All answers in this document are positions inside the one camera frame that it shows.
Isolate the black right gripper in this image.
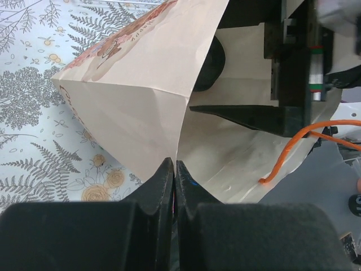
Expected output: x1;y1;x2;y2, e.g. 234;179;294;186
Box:
190;1;333;137

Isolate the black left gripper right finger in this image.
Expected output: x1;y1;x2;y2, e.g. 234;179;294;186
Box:
175;161;352;270

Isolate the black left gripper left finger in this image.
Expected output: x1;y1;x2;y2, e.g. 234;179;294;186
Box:
1;158;174;270

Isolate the black plastic cup lid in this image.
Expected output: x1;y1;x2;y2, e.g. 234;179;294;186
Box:
193;36;226;92

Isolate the printed kraft paper bag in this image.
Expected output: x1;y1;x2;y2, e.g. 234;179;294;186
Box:
50;0;344;204

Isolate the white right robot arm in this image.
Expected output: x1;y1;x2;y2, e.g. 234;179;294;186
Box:
191;1;360;203

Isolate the floral paper table mat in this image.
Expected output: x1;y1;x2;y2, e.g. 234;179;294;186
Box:
1;0;159;210

